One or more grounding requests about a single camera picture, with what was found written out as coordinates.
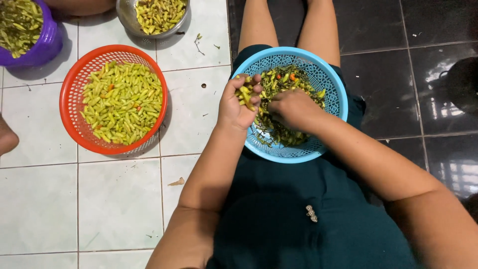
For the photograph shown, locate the person's right hand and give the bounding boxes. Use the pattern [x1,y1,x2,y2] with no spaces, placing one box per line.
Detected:
[268,88,323,132]

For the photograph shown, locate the person's left hand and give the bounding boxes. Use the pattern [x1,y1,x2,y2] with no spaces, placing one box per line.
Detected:
[218,73,263,131]

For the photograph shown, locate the handful of green chillies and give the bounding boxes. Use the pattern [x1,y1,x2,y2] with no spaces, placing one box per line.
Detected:
[235,76,262,112]

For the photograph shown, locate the heap of chillies with stems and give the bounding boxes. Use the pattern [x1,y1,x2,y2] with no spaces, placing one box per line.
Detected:
[251,64,326,147]

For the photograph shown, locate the blue plastic basket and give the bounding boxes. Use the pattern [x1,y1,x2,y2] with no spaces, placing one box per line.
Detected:
[232,47,349,164]

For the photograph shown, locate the person's left leg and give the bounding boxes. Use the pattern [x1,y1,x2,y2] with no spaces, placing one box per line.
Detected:
[238,0,279,54]

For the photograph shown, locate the person's right leg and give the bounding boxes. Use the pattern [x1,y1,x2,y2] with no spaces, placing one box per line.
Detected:
[297,0,341,68]

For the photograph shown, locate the person's dark teal dress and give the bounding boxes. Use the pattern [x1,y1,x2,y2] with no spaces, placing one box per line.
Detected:
[206,44,424,269]

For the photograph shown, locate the loose chilli stem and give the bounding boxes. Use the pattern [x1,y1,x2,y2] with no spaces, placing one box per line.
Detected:
[193,33,206,57]

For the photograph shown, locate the heap of chillies, steel bowl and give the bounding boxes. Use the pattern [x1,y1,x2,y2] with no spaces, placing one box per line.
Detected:
[135,0,187,36]

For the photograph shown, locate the heap of stemless green chillies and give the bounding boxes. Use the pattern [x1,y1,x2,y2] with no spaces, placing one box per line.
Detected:
[79,61,163,146]

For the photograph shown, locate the steel bowl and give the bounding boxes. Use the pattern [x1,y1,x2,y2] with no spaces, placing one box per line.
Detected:
[116,0,190,39]

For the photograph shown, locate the black round object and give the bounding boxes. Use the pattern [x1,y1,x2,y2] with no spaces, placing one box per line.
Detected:
[445,56,478,116]

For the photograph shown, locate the red plastic basket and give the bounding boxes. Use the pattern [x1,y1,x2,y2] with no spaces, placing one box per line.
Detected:
[59,44,169,155]

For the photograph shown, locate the purple plastic basket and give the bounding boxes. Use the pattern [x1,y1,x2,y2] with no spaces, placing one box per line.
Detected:
[0,0,63,68]

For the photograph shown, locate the heap of chillies, purple basket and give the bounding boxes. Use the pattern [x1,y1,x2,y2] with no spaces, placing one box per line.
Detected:
[0,0,44,59]

